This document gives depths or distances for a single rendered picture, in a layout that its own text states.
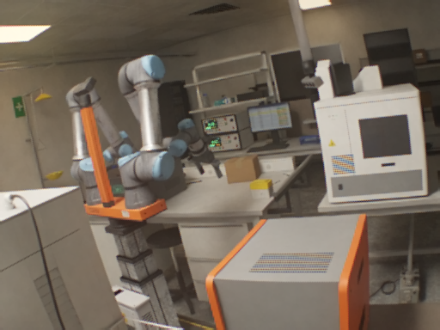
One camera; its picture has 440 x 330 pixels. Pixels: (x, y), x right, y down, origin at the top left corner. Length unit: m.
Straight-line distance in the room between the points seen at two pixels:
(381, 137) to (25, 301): 1.63
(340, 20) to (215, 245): 5.03
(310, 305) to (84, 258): 0.53
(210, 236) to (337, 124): 1.08
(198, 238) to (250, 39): 5.12
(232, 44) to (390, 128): 5.60
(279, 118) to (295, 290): 3.35
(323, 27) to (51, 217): 6.20
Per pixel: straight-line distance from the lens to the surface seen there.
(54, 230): 0.78
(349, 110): 1.84
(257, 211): 2.10
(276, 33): 6.85
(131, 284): 1.94
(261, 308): 0.93
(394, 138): 1.84
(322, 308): 0.88
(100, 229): 3.01
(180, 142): 1.70
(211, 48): 7.35
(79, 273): 0.82
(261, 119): 4.18
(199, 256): 2.49
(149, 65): 1.55
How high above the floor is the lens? 1.56
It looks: 11 degrees down
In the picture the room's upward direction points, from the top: 12 degrees counter-clockwise
